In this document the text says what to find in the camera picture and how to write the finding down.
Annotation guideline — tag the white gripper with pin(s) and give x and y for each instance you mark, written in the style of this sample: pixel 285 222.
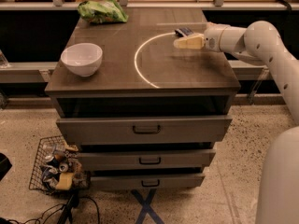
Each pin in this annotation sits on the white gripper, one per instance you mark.
pixel 211 37

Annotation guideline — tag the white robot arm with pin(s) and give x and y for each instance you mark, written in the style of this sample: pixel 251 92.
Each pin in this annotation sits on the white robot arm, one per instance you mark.
pixel 260 44

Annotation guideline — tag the white bowl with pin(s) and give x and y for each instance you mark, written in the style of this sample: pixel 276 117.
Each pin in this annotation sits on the white bowl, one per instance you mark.
pixel 82 59

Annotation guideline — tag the grey drawer cabinet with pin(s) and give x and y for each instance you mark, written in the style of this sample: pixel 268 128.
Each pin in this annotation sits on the grey drawer cabinet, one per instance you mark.
pixel 143 75

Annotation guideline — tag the green chip bag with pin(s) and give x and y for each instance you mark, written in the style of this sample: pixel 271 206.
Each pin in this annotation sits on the green chip bag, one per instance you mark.
pixel 105 11

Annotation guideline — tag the top grey drawer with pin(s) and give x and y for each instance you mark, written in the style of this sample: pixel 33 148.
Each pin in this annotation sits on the top grey drawer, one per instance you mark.
pixel 132 131

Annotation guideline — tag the grey drawer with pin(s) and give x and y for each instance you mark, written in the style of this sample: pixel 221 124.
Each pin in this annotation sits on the grey drawer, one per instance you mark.
pixel 148 181
pixel 132 131
pixel 139 160

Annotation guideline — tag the middle grey drawer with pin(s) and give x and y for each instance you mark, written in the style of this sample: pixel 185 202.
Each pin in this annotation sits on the middle grey drawer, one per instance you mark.
pixel 139 160

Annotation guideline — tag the bottom grey drawer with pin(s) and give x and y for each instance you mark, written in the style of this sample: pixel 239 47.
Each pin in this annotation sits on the bottom grey drawer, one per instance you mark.
pixel 148 181

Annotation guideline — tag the blue tape cross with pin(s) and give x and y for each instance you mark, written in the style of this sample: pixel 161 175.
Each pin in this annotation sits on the blue tape cross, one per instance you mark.
pixel 146 208

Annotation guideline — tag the crushed can in basket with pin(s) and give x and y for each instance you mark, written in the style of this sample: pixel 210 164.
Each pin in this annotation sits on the crushed can in basket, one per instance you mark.
pixel 53 160

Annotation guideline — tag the yellow sponge in basket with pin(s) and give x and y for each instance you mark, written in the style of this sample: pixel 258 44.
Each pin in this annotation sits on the yellow sponge in basket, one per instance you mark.
pixel 65 181

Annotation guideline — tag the black wire basket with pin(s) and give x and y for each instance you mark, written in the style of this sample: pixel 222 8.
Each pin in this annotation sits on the black wire basket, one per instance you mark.
pixel 45 178

